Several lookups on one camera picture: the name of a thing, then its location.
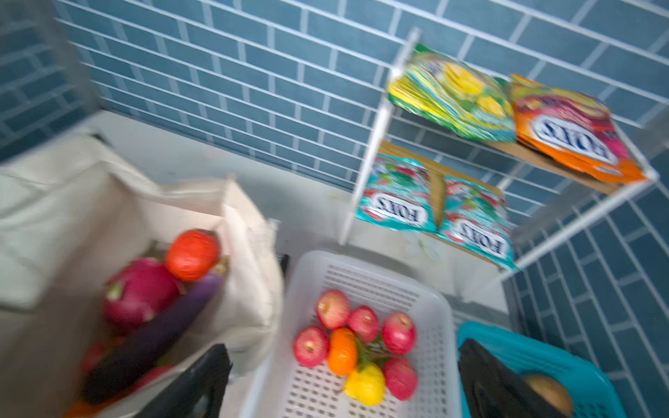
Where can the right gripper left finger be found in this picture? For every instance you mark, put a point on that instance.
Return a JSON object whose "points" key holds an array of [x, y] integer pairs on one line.
{"points": [[198, 392]]}

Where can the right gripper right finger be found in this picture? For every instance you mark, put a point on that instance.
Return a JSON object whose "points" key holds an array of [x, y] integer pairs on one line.
{"points": [[492, 390]]}

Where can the purple eggplant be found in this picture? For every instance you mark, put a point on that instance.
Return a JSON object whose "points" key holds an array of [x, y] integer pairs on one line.
{"points": [[137, 356]]}

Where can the pink dragon fruit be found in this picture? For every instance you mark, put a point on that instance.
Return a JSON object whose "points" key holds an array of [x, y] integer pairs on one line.
{"points": [[138, 293]]}

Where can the red tomato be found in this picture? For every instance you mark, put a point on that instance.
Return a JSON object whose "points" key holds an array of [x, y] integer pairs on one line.
{"points": [[193, 254]]}

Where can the beige canvas tote bag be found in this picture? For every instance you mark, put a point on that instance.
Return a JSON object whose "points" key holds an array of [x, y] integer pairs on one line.
{"points": [[73, 213]]}

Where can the orange Fox's candy bag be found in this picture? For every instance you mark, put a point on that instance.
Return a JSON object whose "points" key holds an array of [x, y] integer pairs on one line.
{"points": [[572, 128]]}

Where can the green yellow candy bag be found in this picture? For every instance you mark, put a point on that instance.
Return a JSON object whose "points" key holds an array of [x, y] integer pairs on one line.
{"points": [[451, 94]]}

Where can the red apple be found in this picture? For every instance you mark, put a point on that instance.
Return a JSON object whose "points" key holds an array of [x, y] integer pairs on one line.
{"points": [[100, 349], [333, 309], [399, 333], [311, 347], [400, 377]]}

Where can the large orange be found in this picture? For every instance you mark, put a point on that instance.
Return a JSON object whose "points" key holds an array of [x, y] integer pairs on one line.
{"points": [[82, 409]]}

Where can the green Fox's candy bag right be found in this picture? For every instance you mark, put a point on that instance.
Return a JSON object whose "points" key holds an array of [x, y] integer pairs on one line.
{"points": [[476, 219]]}

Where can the green fox's candy bag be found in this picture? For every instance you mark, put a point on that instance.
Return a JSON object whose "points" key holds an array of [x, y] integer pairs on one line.
{"points": [[398, 196], [476, 219]]}

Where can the green Fox's candy bag left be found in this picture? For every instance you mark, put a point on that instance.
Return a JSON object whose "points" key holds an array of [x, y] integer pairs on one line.
{"points": [[398, 196]]}

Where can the brown potato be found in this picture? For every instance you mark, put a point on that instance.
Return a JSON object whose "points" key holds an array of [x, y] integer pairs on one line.
{"points": [[551, 391]]}

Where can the white plastic fruit basket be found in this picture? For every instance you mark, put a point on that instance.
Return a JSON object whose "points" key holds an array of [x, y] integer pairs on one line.
{"points": [[283, 388]]}

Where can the teal plastic vegetable basket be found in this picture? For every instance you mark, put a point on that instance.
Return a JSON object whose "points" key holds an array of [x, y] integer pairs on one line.
{"points": [[591, 391]]}

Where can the yellow lemon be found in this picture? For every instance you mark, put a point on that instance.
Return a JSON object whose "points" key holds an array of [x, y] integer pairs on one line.
{"points": [[366, 386]]}

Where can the red apple centre low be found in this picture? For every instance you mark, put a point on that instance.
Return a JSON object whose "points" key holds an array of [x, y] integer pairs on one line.
{"points": [[364, 322]]}

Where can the small orange tangerine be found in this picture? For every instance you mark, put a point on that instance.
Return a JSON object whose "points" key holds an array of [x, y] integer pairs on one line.
{"points": [[343, 353]]}

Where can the white wire shelf rack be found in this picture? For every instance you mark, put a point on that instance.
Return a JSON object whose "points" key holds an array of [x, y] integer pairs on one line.
{"points": [[472, 275]]}

